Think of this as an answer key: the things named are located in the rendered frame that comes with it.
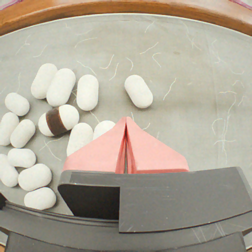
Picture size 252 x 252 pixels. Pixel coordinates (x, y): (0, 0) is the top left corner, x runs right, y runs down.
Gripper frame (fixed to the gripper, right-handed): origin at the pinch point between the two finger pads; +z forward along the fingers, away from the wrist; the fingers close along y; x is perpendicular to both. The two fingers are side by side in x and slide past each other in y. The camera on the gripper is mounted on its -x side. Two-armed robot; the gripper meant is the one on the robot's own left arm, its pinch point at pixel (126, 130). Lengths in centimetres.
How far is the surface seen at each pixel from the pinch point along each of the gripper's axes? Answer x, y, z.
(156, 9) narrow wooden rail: -9.6, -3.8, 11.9
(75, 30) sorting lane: -7.0, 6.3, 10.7
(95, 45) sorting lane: -5.1, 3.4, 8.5
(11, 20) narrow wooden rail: -10.7, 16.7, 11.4
